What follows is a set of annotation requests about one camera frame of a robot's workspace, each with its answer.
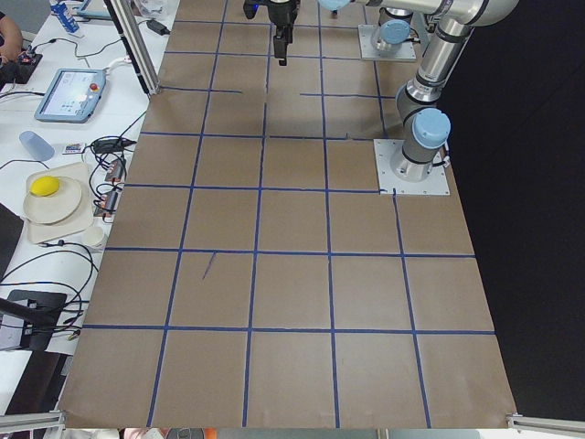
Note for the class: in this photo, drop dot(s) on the black power adapter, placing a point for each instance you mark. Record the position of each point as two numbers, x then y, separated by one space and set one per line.
157 27

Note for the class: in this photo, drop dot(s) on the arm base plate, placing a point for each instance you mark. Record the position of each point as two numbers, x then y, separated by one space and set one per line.
397 175
373 47

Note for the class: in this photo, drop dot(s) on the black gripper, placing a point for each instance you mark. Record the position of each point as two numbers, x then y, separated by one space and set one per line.
281 12

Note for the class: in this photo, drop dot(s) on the yellow lemon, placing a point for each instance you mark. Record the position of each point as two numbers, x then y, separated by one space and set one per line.
44 186

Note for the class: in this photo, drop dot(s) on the white paper cup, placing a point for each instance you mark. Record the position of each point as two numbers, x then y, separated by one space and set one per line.
95 238

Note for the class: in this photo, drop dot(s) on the beige plate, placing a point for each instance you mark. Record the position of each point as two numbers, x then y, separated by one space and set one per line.
45 210

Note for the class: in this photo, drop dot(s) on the beige tray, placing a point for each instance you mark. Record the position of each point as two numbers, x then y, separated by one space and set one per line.
79 220

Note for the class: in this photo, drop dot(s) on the aluminium frame post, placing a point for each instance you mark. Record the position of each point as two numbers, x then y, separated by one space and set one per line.
123 18

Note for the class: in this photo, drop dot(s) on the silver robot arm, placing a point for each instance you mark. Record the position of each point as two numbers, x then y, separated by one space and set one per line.
393 27
427 128

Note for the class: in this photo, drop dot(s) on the blue plastic cup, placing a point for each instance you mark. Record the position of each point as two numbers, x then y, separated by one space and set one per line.
37 146

